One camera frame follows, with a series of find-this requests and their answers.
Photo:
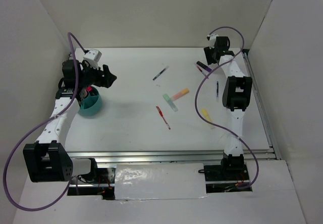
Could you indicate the black thin pen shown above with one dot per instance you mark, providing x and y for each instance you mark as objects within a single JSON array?
[{"x": 161, "y": 72}]

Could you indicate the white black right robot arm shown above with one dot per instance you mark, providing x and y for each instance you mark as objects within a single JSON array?
[{"x": 236, "y": 98}]

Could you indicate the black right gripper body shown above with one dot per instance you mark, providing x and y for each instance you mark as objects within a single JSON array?
[{"x": 209, "y": 53}]

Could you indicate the yellow highlighter marker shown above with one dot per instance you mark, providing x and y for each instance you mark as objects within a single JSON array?
[{"x": 207, "y": 117}]

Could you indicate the green highlighter marker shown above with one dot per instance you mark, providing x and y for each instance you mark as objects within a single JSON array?
[{"x": 170, "y": 102}]

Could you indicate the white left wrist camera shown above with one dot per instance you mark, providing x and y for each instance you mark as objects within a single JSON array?
[{"x": 92, "y": 58}]

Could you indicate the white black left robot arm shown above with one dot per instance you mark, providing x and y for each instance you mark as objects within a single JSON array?
[{"x": 46, "y": 159}]

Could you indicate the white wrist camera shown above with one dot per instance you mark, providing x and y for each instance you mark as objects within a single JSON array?
[
  {"x": 212, "y": 37},
  {"x": 92, "y": 58}
]

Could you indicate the orange pink highlighter marker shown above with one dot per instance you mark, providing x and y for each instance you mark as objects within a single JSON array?
[{"x": 180, "y": 94}]

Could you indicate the purple black highlighter marker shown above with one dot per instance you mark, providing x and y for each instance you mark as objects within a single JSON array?
[{"x": 205, "y": 67}]

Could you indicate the red clear pen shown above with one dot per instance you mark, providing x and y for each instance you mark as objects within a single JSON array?
[{"x": 203, "y": 73}]

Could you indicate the teal round desk organizer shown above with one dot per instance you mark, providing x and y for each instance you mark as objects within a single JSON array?
[{"x": 91, "y": 104}]

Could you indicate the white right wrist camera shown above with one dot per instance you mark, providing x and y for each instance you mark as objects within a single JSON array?
[{"x": 212, "y": 37}]

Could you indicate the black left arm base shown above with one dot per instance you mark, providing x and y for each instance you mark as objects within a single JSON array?
[{"x": 96, "y": 173}]

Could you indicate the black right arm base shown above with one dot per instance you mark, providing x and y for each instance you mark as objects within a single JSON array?
[{"x": 224, "y": 173}]

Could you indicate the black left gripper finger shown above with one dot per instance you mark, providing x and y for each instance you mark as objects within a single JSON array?
[
  {"x": 106, "y": 70},
  {"x": 109, "y": 79}
]

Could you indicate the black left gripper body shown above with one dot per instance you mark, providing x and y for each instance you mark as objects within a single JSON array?
[{"x": 92, "y": 76}]

